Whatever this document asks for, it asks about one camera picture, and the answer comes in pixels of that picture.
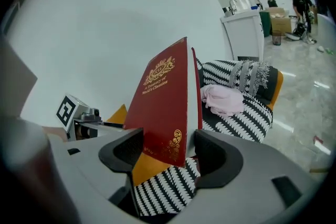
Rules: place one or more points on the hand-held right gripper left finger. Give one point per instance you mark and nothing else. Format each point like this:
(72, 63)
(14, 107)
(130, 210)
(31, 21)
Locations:
(86, 181)

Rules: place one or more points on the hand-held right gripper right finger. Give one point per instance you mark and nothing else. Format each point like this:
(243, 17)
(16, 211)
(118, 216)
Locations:
(257, 186)

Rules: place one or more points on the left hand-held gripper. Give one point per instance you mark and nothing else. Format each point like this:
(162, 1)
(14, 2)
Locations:
(69, 112)

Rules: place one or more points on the red book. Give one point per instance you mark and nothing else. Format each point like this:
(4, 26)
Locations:
(162, 102)

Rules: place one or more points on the person's left forearm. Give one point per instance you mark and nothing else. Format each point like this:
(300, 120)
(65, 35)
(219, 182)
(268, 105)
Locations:
(53, 133)

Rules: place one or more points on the orange sofa with striped cover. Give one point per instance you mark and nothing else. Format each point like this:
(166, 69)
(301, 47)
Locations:
(236, 123)

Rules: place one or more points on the large orange cushion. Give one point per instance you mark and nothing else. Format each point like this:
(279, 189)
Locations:
(149, 168)

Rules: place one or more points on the red scrap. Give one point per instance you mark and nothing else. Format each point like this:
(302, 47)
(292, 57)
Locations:
(319, 139)

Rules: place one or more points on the pink cloth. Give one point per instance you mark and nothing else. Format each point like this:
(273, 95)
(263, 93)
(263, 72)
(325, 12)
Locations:
(223, 99)

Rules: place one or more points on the person's white shirt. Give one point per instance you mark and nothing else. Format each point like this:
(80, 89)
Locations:
(15, 86)

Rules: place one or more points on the grey knitted cloth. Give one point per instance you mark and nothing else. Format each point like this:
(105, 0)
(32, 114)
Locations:
(249, 76)

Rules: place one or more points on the white bowl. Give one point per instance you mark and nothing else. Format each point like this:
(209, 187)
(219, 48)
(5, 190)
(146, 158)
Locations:
(320, 48)

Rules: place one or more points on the white cabinet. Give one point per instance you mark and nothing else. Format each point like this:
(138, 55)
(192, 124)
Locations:
(244, 34)

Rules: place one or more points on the small green item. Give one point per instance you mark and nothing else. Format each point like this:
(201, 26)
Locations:
(330, 51)

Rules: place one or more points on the white round disc appliance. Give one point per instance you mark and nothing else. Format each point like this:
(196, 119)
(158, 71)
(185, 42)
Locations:
(292, 36)

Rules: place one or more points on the green bin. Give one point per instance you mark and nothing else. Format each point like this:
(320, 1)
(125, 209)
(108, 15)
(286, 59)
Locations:
(265, 23)

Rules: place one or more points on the brown cardboard box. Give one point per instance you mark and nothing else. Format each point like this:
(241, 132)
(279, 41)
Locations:
(281, 21)

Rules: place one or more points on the white counter block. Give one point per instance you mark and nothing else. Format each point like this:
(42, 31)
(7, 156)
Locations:
(326, 23)

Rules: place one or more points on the metal faucet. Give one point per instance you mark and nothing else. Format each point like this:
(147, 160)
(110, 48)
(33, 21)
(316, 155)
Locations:
(232, 6)

